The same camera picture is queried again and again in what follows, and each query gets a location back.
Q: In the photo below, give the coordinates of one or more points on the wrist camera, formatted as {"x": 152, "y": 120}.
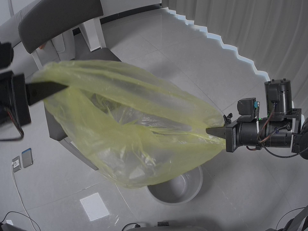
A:
{"x": 5, "y": 55}
{"x": 245, "y": 107}

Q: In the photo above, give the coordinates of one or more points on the white curtain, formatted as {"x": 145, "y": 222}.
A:
{"x": 240, "y": 15}

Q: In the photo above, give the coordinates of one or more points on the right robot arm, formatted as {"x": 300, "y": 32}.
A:
{"x": 279, "y": 97}

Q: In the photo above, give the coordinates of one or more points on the grey pillow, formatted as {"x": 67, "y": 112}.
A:
{"x": 26, "y": 8}

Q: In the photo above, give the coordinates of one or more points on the grey padded white chair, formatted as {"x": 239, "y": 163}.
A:
{"x": 60, "y": 11}

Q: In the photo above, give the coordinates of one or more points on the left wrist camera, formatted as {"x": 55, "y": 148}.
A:
{"x": 5, "y": 55}

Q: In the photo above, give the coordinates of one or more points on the yellow plastic bag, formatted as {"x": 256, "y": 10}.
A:
{"x": 134, "y": 105}

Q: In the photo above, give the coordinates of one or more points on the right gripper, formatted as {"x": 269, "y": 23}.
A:
{"x": 247, "y": 133}

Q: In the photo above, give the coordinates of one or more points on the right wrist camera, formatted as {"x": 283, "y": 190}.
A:
{"x": 245, "y": 107}

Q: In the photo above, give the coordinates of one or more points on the grey trash bin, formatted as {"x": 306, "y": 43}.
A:
{"x": 178, "y": 189}

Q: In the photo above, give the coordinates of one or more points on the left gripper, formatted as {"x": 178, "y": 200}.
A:
{"x": 19, "y": 100}

